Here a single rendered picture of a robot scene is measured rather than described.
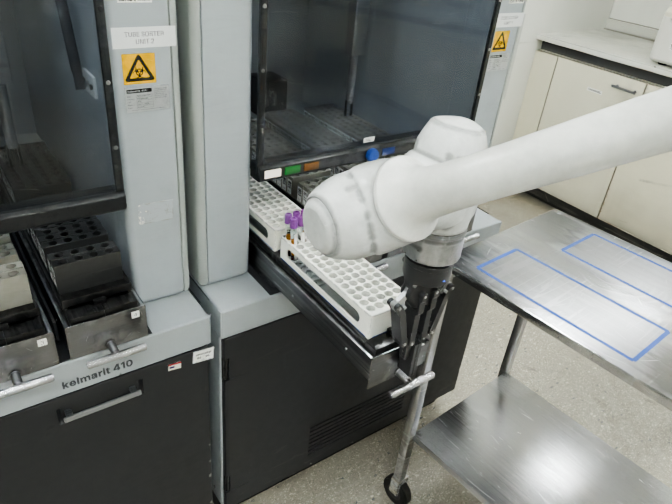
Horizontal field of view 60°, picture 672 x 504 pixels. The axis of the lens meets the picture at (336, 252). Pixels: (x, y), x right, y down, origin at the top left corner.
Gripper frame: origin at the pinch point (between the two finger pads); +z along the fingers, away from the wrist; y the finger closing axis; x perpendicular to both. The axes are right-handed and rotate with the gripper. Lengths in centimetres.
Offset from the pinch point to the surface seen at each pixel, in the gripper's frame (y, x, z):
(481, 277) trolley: -27.0, -8.8, -2.0
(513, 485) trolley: -37, 8, 52
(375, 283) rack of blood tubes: -2.4, -13.4, -5.8
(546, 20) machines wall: -232, -153, -16
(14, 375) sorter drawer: 56, -32, 5
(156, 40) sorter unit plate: 25, -42, -43
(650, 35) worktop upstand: -290, -125, -12
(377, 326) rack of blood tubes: 3.3, -5.3, -3.7
